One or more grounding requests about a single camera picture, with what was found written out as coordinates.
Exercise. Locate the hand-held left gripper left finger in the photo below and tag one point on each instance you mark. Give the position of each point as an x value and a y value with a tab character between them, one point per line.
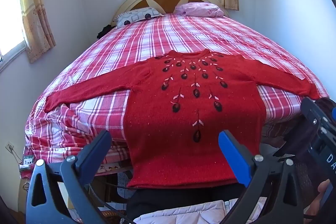
103	145

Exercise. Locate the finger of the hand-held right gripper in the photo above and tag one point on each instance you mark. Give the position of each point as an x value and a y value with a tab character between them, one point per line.
313	115

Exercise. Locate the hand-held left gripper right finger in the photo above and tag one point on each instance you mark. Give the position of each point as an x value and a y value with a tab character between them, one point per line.
233	158

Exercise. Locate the red knitted sweater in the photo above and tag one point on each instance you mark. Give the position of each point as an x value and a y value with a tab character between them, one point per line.
194	119

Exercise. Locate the dark clothes pile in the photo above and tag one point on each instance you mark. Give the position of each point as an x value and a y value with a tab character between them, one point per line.
105	31

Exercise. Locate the person's right hand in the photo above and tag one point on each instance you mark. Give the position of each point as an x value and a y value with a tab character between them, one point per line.
324	188

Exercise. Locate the white quilted jacket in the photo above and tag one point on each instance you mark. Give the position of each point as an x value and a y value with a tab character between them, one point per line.
183	216

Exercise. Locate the person's black garment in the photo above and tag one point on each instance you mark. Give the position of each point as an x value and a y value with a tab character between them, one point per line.
157	200

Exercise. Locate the bed with red plaid sheet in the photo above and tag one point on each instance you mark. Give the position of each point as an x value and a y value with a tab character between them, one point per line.
183	35

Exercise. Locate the grey patterned pillow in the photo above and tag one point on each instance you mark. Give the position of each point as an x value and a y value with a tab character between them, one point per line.
136	15

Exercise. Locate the pink pillow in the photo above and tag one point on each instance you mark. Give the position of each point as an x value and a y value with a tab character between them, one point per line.
199	8

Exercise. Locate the sliding side window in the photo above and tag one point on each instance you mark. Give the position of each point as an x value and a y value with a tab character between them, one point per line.
10	16

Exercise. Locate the white wall socket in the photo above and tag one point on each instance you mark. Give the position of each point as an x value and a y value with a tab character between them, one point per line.
10	147

